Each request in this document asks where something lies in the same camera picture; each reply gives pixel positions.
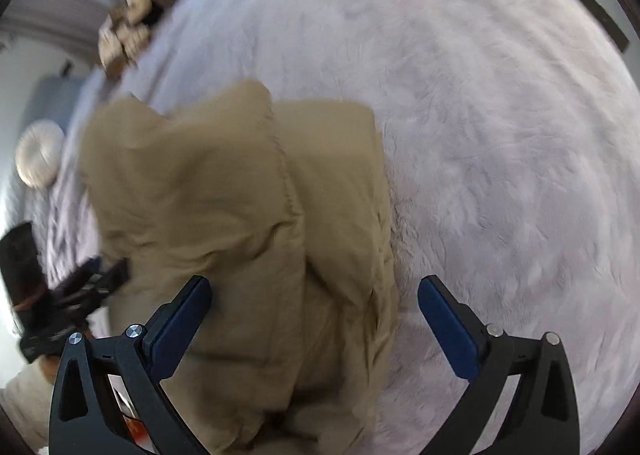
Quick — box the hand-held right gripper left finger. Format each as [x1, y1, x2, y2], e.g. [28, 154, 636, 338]
[48, 275, 213, 455]

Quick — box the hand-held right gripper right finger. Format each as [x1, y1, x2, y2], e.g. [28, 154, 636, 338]
[417, 275, 581, 455]

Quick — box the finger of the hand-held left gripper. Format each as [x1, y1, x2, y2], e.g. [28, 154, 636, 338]
[49, 256, 103, 297]
[75, 259, 132, 310]

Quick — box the person's left forearm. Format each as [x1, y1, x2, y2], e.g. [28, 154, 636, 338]
[0, 357, 60, 453]

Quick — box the round white pleated pillow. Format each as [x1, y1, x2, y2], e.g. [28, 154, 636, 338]
[15, 119, 66, 188]

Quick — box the blue-grey padded headboard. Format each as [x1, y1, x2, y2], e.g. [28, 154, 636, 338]
[20, 76, 91, 146]

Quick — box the lavender fleece blanket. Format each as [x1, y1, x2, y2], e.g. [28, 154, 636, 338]
[45, 0, 636, 451]

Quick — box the grey curtain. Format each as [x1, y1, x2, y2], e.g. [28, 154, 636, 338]
[0, 0, 111, 63]

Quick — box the tan furry plush pile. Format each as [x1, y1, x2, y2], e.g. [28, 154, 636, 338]
[97, 0, 201, 80]

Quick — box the dark baseboard strip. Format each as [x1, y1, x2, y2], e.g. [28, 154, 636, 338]
[556, 0, 629, 54]

